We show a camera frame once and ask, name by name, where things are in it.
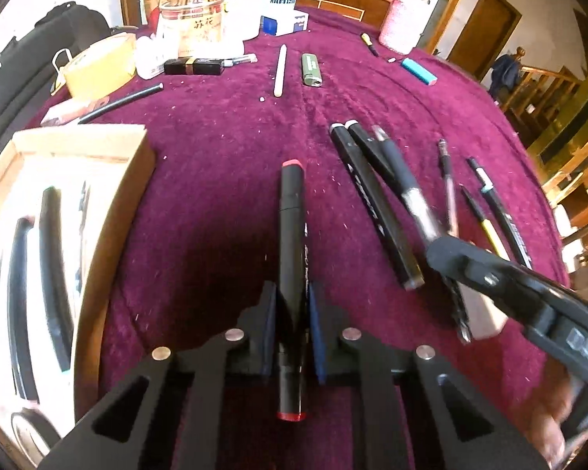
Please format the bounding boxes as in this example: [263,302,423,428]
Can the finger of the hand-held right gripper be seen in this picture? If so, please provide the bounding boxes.
[425,234,576,326]

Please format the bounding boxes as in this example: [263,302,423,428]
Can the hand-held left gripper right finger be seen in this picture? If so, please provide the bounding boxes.
[308,280,552,470]

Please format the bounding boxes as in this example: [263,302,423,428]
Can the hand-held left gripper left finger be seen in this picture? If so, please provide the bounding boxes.
[36,280,278,470]

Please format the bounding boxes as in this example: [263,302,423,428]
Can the thin black yellow pen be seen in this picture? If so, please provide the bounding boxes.
[459,185,511,261]

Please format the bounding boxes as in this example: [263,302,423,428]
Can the long black pen pale tip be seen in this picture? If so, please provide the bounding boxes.
[466,157,533,271]

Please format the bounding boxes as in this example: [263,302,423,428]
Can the small white charger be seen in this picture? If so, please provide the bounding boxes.
[458,280,510,342]

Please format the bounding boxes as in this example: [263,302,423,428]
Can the black pen clear cap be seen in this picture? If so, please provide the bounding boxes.
[371,125,445,251]

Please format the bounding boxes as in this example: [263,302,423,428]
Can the dark translucent pen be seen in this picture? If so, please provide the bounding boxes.
[437,138,474,345]

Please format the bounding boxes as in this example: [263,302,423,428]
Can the black marker red caps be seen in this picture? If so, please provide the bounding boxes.
[275,159,309,422]

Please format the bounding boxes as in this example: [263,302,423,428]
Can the black marker white cap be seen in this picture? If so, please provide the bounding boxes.
[328,122,426,291]

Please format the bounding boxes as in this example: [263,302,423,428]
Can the black marker grey cap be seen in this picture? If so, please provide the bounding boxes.
[346,120,412,193]

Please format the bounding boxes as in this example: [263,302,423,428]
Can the shallow cardboard box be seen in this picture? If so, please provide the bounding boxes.
[0,124,156,456]

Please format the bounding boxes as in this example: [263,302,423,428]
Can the person's right hand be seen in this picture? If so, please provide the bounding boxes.
[521,367,577,467]

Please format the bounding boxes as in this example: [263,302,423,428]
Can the dark wooden chair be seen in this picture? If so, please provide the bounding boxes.
[539,157,588,276]

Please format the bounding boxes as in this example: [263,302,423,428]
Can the purple velvet tablecloth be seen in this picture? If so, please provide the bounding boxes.
[39,6,572,470]

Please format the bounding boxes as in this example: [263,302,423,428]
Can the wooden stair railing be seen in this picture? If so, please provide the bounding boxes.
[499,63,585,134]

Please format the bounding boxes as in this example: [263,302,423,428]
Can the dark hanging jacket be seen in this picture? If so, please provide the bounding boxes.
[487,54,521,102]

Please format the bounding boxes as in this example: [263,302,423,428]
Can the blue lighter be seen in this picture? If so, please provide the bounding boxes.
[400,57,439,85]

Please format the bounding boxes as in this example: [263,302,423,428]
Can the brown wooden door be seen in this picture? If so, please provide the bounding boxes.
[447,0,523,82]

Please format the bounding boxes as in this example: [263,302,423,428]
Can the short brown pen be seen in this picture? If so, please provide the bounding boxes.
[359,32,381,58]

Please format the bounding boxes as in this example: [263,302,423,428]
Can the pink knit covered bottle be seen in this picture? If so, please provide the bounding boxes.
[377,0,432,56]

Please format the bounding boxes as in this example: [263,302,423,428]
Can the green lighter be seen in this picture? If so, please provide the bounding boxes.
[301,53,323,88]

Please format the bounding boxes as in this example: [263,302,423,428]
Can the white stick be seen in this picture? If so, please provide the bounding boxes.
[272,44,289,98]

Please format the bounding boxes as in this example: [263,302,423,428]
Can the thin black rod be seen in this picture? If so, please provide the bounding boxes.
[77,83,165,125]

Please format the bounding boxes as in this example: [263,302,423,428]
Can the black gold slim case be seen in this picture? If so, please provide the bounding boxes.
[163,58,225,77]

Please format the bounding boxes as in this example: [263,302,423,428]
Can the pink white flat packet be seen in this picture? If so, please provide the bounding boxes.
[40,96,111,126]

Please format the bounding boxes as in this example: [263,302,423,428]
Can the small white printed box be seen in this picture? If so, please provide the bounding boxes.
[135,34,178,80]

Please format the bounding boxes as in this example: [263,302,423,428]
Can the white blue box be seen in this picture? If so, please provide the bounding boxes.
[260,7,310,37]

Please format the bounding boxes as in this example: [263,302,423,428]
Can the clear jar orange label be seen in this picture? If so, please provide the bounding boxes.
[157,0,225,60]

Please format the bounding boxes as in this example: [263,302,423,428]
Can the yellow tape roll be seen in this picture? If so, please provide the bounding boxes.
[60,32,138,102]

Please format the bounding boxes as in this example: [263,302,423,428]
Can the white plastic bottle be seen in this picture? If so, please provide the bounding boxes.
[220,0,263,43]

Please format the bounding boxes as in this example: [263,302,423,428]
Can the white face mask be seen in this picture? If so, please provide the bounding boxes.
[51,47,80,95]

